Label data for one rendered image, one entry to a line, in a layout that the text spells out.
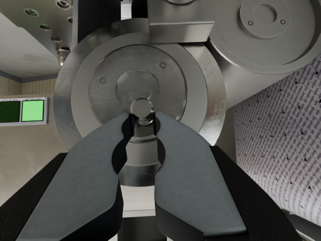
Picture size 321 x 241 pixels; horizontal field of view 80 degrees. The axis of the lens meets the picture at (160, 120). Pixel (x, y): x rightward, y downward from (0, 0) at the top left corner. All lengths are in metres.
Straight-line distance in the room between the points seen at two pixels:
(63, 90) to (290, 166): 0.27
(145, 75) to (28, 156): 0.47
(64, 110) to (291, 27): 0.22
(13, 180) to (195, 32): 0.55
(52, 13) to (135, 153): 0.37
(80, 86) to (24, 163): 0.44
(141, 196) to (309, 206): 0.34
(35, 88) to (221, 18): 3.77
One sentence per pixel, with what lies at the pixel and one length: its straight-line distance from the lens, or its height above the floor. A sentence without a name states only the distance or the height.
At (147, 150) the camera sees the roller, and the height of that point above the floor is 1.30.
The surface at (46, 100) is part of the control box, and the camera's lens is 0.58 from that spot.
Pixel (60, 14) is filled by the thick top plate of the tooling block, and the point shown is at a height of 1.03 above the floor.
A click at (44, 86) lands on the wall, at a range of 3.78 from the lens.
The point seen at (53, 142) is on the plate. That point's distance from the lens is 0.56.
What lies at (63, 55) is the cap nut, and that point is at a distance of 0.58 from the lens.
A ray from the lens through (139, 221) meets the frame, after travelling 0.61.
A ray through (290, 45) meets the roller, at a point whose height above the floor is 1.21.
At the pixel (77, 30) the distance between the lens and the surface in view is 0.22.
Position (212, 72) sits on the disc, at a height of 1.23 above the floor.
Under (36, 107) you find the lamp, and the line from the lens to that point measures 0.58.
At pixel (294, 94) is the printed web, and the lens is 0.28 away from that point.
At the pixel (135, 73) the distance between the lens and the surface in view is 0.16.
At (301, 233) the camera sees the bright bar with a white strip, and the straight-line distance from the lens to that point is 0.41.
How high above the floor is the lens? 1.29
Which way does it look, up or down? 8 degrees down
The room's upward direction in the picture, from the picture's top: 177 degrees clockwise
